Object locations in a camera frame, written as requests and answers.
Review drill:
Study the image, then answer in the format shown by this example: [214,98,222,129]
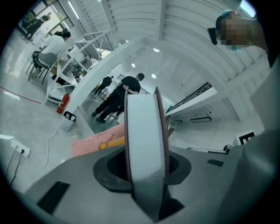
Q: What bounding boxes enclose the pink cloth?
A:
[70,123,126,158]

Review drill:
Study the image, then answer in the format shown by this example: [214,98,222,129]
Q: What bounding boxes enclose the white staircase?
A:
[75,28,118,62]

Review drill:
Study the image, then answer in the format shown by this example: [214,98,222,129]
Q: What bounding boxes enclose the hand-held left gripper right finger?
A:
[163,150,192,187]

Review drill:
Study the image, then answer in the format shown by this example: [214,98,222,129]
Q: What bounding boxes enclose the black framed wall light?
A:
[190,116,212,123]

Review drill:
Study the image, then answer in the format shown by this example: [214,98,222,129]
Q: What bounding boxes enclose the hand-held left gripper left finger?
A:
[93,149,132,193]

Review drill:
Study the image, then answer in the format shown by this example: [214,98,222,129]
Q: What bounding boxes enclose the white waste bin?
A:
[60,111,77,133]

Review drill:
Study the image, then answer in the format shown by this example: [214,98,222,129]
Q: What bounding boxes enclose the red fire extinguisher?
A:
[56,92,71,115]

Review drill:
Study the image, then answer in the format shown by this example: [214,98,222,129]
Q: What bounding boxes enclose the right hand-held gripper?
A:
[234,130,257,147]

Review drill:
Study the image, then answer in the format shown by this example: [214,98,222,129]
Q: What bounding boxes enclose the yellow cushion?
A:
[98,137,126,151]

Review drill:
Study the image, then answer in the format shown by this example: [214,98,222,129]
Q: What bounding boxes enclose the black chair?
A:
[26,52,58,85]

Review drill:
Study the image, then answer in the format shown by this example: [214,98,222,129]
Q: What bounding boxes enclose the black head camera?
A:
[207,27,219,46]

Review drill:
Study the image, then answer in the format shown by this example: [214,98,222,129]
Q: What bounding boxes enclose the person's head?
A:
[215,10,270,53]

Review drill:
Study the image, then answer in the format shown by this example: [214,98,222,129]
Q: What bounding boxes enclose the white metal workbench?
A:
[43,41,94,106]

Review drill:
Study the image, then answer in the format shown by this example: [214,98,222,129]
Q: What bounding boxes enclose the white power strip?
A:
[10,140,31,157]

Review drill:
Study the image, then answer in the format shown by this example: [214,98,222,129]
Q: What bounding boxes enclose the black power cable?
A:
[4,149,24,187]

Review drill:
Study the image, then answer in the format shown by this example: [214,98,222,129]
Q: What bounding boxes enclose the white power cable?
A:
[28,123,62,167]

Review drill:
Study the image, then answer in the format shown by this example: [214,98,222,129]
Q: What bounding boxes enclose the black railing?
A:
[164,81,213,115]

